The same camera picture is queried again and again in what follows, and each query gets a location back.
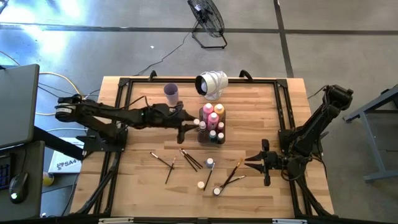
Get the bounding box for dark desk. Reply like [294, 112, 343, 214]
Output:
[0, 140, 46, 222]

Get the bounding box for white printed cardboard box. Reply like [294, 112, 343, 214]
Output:
[48, 136, 85, 174]

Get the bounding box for gold-ferruled black paint brush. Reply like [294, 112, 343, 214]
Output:
[179, 149, 202, 170]

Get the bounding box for black diagonal beam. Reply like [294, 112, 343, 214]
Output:
[32, 126, 85, 161]

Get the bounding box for black floor fan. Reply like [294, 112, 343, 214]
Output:
[187, 0, 228, 50]

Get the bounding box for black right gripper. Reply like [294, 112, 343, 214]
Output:
[244, 139, 285, 187]

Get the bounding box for black-handled paint brush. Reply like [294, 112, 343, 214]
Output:
[149, 151, 175, 170]
[203, 162, 217, 192]
[178, 151, 198, 173]
[165, 157, 177, 185]
[181, 148, 204, 169]

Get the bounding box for lilac plastic cup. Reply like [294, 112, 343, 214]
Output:
[163, 82, 180, 106]

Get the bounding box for black aluminium table frame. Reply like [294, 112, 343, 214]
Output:
[70, 76, 335, 224]

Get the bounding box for black keyboard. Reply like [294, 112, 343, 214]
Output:
[0, 154, 12, 191]

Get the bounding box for white frame bracket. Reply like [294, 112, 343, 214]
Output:
[98, 217, 134, 224]
[272, 218, 308, 224]

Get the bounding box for large orange-yellow paint bottle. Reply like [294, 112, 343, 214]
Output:
[213, 103, 226, 123]

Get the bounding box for blue-grey metal stand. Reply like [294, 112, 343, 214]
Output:
[343, 85, 398, 183]

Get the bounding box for orange-bristled black paint brush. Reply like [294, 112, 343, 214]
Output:
[219, 157, 244, 196]

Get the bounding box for black fan power cable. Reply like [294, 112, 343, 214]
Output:
[133, 29, 195, 77]

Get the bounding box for large pink paint bottle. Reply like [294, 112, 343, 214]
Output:
[207, 112, 220, 131]
[202, 102, 215, 118]

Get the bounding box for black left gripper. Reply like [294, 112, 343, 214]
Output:
[157, 101, 200, 144]

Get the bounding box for black computer mouse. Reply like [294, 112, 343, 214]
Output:
[8, 172, 29, 205]

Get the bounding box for small yellow container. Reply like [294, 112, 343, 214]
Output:
[42, 172, 55, 188]

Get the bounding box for translucent grey plastic bin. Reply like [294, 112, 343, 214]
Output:
[197, 107, 227, 146]

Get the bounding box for black markers at right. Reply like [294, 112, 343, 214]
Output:
[220, 175, 248, 189]

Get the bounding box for yellow cable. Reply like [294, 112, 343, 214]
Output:
[34, 72, 83, 116]

